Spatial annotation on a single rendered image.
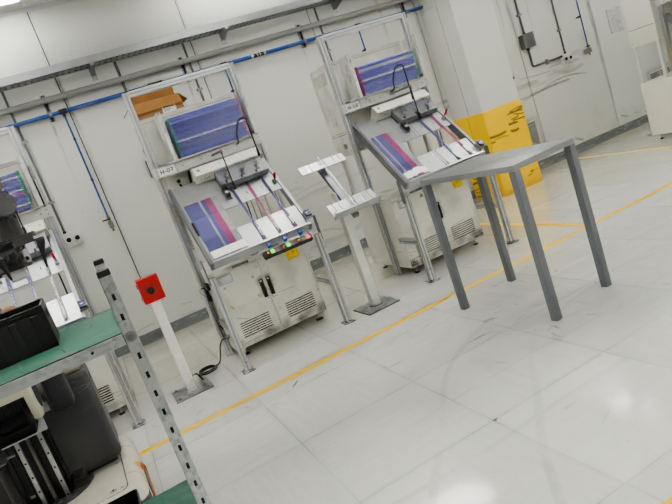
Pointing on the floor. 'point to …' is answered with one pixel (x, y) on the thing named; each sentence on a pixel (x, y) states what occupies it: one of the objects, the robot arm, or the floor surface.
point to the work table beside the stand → (497, 163)
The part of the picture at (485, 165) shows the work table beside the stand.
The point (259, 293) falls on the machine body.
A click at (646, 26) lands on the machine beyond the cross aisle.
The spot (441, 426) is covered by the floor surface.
